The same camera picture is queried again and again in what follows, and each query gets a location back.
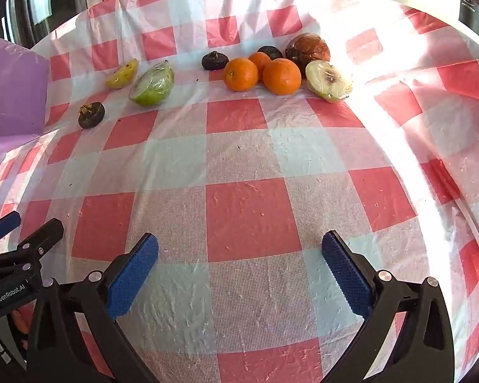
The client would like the black bag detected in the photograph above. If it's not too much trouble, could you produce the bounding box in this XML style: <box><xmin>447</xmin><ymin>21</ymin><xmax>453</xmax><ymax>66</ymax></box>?
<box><xmin>459</xmin><ymin>0</ymin><xmax>479</xmax><ymax>34</ymax></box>

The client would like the small orange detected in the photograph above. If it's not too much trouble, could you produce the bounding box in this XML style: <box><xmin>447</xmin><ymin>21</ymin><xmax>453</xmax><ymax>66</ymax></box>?
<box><xmin>247</xmin><ymin>51</ymin><xmax>273</xmax><ymax>73</ymax></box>

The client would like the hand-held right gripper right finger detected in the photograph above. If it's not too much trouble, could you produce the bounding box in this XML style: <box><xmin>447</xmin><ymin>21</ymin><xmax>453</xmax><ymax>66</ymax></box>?
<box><xmin>322</xmin><ymin>230</ymin><xmax>456</xmax><ymax>383</ymax></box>

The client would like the pale cut apple half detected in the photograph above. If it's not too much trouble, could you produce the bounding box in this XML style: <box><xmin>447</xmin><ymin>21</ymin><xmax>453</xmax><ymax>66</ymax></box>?
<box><xmin>305</xmin><ymin>60</ymin><xmax>354</xmax><ymax>103</ymax></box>

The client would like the yellow apple wedge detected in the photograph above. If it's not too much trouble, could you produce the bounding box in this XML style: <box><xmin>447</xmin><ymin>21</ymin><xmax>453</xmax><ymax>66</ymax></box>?
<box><xmin>106</xmin><ymin>58</ymin><xmax>140</xmax><ymax>89</ymax></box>

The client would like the green apple half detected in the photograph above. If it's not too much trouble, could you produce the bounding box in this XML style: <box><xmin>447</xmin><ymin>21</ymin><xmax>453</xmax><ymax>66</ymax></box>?
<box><xmin>128</xmin><ymin>60</ymin><xmax>175</xmax><ymax>108</ymax></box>

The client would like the dark window frame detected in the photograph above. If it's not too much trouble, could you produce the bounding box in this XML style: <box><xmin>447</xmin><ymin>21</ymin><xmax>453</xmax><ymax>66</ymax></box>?
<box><xmin>0</xmin><ymin>0</ymin><xmax>104</xmax><ymax>49</ymax></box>

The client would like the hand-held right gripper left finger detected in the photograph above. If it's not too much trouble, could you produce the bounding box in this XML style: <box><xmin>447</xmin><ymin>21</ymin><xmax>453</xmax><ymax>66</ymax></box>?
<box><xmin>26</xmin><ymin>232</ymin><xmax>160</xmax><ymax>383</ymax></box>

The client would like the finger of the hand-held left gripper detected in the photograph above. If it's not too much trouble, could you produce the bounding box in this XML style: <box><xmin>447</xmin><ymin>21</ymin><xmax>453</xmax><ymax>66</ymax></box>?
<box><xmin>0</xmin><ymin>211</ymin><xmax>22</xmax><ymax>256</ymax></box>
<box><xmin>6</xmin><ymin>219</ymin><xmax>65</xmax><ymax>273</ymax></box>

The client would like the purple cardboard box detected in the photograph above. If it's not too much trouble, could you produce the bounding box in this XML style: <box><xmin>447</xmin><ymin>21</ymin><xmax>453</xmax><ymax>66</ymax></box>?
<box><xmin>0</xmin><ymin>33</ymin><xmax>50</xmax><ymax>139</ymax></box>

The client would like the red white checked tablecloth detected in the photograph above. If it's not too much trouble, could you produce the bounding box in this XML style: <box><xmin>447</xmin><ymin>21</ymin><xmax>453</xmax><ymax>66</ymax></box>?
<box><xmin>0</xmin><ymin>0</ymin><xmax>479</xmax><ymax>383</ymax></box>

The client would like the reddish brown apple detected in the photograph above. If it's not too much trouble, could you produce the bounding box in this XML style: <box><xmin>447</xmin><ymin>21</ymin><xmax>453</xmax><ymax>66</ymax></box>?
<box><xmin>285</xmin><ymin>33</ymin><xmax>331</xmax><ymax>79</ymax></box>

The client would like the dark mangosteen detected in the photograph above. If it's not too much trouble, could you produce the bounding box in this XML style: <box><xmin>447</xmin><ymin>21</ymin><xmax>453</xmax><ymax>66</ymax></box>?
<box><xmin>257</xmin><ymin>45</ymin><xmax>284</xmax><ymax>61</ymax></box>
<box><xmin>201</xmin><ymin>51</ymin><xmax>230</xmax><ymax>71</ymax></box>
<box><xmin>78</xmin><ymin>101</ymin><xmax>105</xmax><ymax>129</ymax></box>

